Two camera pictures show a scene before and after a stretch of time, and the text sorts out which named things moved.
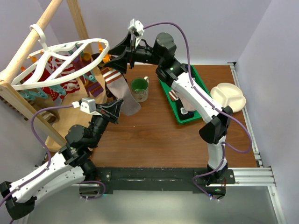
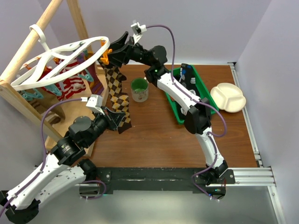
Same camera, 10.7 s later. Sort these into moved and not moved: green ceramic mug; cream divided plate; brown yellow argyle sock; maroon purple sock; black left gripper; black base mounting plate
Moved: black left gripper; brown yellow argyle sock; maroon purple sock
Not moved: black base mounting plate; cream divided plate; green ceramic mug
